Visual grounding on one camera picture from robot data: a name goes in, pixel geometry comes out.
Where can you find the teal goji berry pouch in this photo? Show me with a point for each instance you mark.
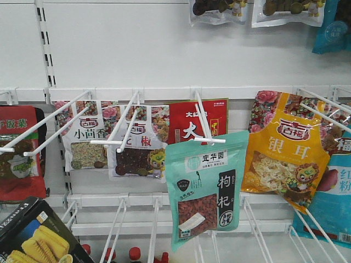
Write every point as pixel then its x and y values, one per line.
pixel 204 184

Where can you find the black Franzzi cookie box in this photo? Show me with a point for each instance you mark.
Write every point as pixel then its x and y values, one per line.
pixel 34 233

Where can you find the clear dried fruit bag left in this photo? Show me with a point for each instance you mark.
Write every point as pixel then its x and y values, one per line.
pixel 217 12

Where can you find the clear dried fruit bag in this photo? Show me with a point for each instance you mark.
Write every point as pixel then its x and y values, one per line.
pixel 269 13
pixel 217 12

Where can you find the clear dried fruit bag right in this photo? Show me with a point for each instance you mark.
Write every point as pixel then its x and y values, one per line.
pixel 269 13

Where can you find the red date snack bag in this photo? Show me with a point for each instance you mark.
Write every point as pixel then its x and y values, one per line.
pixel 185 123

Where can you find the white peppercorn spice bag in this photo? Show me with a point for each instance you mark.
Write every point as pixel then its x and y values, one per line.
pixel 144 154

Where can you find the white display hook centre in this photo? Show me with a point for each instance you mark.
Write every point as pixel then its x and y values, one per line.
pixel 203 120

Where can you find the white display hook left-centre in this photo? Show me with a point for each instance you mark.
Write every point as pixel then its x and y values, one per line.
pixel 110 140

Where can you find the white fennel spice bag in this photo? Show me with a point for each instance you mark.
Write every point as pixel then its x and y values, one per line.
pixel 96 123

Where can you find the yellow white-fungus snack pouch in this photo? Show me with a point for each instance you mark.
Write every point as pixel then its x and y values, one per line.
pixel 284 153

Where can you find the red capped sauce bottle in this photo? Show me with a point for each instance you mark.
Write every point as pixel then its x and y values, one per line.
pixel 134 254

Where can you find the white slotted shelf upright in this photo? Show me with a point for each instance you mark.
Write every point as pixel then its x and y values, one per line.
pixel 44 33

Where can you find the red pickled vegetable bag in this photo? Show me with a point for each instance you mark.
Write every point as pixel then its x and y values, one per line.
pixel 22 176

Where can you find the blue sweet potato noodle bag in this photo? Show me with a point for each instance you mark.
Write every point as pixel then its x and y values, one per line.
pixel 331 203

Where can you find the blue bag upper right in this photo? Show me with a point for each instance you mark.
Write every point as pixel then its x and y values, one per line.
pixel 334 34

